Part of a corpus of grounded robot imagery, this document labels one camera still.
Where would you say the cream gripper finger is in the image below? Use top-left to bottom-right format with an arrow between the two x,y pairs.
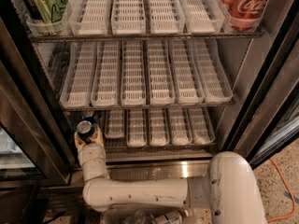
74,133 -> 86,151
92,123 -> 104,147

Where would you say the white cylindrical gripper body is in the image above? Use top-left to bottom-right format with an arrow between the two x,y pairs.
78,143 -> 109,182

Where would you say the blue pepsi can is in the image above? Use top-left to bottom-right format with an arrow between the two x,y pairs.
76,120 -> 95,144
81,110 -> 98,123

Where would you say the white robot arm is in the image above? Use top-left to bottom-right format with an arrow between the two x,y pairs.
74,121 -> 268,224

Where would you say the neighbouring fridge glass door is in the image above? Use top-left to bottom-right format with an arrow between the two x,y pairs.
0,63 -> 70,189

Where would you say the stainless steel fridge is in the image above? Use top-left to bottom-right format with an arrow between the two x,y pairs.
0,0 -> 299,217

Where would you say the green soda can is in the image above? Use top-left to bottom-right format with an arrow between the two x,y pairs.
23,0 -> 68,36

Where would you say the fridge glass door right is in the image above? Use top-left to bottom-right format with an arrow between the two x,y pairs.
218,0 -> 299,168

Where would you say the front red coca-cola can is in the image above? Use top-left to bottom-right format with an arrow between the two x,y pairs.
230,0 -> 266,31

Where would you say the clear plastic bin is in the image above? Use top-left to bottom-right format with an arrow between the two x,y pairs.
100,204 -> 200,224

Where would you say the plastic bottle in bin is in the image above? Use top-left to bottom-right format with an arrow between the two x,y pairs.
121,209 -> 190,224

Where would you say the bottom wire shelf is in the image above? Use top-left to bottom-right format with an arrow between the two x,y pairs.
103,140 -> 217,154

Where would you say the wire shelf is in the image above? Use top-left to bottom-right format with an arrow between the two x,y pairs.
61,99 -> 235,112
103,140 -> 217,154
29,31 -> 265,43

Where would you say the middle wire shelf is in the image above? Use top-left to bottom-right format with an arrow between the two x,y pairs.
61,99 -> 235,112

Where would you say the orange cable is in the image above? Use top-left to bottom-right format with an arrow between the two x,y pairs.
266,158 -> 296,224

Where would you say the top wire shelf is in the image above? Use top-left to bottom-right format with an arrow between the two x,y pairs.
29,31 -> 265,43

